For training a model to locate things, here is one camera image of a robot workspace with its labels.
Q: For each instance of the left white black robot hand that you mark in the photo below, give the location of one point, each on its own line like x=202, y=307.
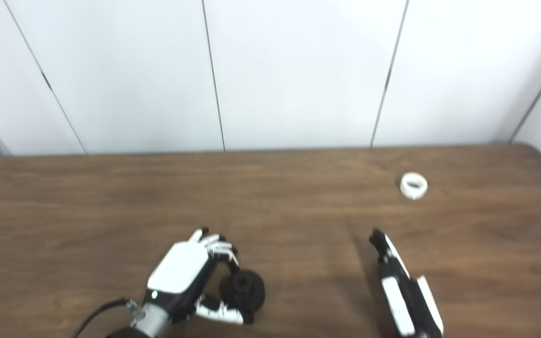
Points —
x=179, y=267

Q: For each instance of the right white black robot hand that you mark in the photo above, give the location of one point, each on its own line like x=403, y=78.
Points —
x=402, y=300

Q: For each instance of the round black plastic part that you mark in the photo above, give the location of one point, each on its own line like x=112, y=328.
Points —
x=247, y=291

